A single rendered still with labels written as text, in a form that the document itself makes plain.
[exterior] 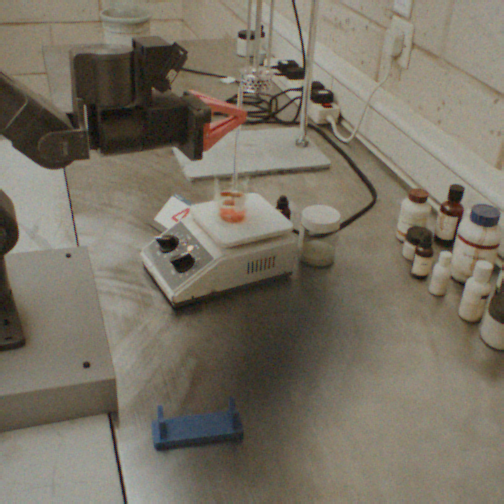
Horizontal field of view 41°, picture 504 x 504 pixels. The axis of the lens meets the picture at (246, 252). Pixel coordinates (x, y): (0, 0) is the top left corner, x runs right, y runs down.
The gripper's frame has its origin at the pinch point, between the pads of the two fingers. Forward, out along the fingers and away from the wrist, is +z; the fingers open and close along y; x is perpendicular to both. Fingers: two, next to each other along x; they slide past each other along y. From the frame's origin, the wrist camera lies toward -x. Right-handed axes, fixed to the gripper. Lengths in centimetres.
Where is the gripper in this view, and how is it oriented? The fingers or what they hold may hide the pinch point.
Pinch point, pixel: (239, 115)
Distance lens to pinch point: 91.0
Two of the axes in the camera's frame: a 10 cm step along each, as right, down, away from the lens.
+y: -4.9, -4.9, 7.2
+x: -0.7, 8.5, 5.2
